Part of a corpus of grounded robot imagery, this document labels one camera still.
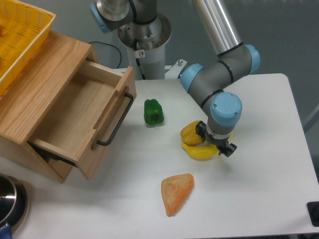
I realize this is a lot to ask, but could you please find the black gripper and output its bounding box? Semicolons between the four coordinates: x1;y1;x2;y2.
195;120;237;157

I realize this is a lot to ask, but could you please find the yellow banana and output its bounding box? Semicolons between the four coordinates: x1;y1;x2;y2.
181;131;235;161

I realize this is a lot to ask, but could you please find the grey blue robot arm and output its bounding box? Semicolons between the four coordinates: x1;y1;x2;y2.
90;0;261;156

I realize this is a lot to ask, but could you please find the yellow bell pepper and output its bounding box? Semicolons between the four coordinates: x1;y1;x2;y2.
180;120;202;146

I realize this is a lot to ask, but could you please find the orange triangular bread slice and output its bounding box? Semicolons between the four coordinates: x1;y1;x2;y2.
161;173;194;217

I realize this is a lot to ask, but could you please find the green bell pepper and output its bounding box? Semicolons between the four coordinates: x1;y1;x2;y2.
144;99;164;125

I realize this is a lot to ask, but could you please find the open wooden drawer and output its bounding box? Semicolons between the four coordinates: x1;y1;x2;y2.
28;61;136;179

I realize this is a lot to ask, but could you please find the wooden drawer cabinet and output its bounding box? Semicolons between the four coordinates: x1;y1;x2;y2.
0;31;97;183

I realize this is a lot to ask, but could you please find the yellow plastic basket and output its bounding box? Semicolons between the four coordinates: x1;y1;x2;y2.
0;0;56;95

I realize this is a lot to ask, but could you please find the white mounting bracket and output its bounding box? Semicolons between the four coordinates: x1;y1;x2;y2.
165;59;187;79

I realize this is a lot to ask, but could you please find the black drawer handle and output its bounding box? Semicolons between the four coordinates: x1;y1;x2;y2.
97;92;134;146

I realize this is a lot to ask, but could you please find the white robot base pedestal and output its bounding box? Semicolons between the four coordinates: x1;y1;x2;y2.
118;13;171;80

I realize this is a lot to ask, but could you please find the black cable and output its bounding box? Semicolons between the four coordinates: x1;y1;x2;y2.
88;41;123;69

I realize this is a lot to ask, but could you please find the steel pot with blue handle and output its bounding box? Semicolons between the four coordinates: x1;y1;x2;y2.
0;174;29;239

